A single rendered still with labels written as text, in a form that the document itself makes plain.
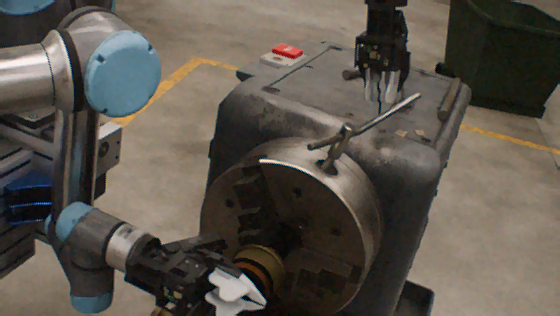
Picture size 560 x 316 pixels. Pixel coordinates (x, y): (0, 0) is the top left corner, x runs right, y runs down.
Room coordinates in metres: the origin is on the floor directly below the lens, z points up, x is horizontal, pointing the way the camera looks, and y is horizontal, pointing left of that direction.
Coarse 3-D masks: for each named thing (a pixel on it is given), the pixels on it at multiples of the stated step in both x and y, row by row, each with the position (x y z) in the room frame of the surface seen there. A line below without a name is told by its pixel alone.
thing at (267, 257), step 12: (240, 252) 0.78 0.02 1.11; (252, 252) 0.77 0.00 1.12; (264, 252) 0.77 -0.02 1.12; (276, 252) 0.80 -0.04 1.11; (240, 264) 0.74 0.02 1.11; (252, 264) 0.74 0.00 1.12; (264, 264) 0.75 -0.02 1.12; (276, 264) 0.76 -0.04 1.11; (252, 276) 0.72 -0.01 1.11; (264, 276) 0.73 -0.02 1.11; (276, 276) 0.75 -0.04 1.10; (264, 288) 0.72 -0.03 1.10; (276, 288) 0.75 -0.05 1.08
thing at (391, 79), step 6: (390, 72) 0.99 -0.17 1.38; (396, 72) 1.00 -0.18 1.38; (384, 78) 1.00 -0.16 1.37; (390, 78) 0.98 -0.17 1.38; (396, 78) 1.00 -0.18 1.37; (390, 84) 0.98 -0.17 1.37; (396, 84) 1.00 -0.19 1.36; (384, 90) 1.00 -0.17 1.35; (390, 90) 0.98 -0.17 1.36; (396, 90) 1.00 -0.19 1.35; (384, 96) 1.00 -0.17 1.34; (390, 96) 0.99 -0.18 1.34; (396, 96) 1.01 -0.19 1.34; (384, 102) 1.00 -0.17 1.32; (390, 102) 0.99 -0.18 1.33; (384, 108) 1.00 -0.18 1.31
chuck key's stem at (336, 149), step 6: (342, 126) 0.88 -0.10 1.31; (348, 126) 0.88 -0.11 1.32; (354, 126) 0.89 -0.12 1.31; (342, 132) 0.88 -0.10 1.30; (348, 132) 0.87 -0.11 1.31; (348, 138) 0.88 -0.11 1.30; (336, 144) 0.88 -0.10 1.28; (342, 144) 0.88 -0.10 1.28; (330, 150) 0.88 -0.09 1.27; (336, 150) 0.88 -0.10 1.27; (342, 150) 0.88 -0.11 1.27; (330, 156) 0.88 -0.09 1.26; (336, 156) 0.88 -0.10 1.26; (330, 162) 0.88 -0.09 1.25; (330, 168) 0.89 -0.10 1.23
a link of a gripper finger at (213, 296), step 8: (216, 288) 0.72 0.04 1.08; (208, 296) 0.71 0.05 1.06; (216, 296) 0.71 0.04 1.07; (216, 304) 0.69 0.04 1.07; (224, 304) 0.70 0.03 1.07; (232, 304) 0.70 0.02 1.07; (240, 304) 0.70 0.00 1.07; (248, 304) 0.70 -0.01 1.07; (256, 304) 0.70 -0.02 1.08; (216, 312) 0.68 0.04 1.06; (224, 312) 0.68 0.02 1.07; (232, 312) 0.68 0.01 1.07
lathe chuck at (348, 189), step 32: (288, 160) 0.88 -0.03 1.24; (320, 160) 0.90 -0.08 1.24; (224, 192) 0.90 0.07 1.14; (288, 192) 0.86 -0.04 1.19; (320, 192) 0.84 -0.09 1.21; (352, 192) 0.87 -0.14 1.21; (224, 224) 0.89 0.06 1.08; (288, 224) 0.86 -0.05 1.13; (320, 224) 0.84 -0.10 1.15; (352, 224) 0.82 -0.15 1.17; (224, 256) 0.89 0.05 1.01; (352, 256) 0.82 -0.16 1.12; (320, 288) 0.83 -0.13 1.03; (352, 288) 0.81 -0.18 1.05
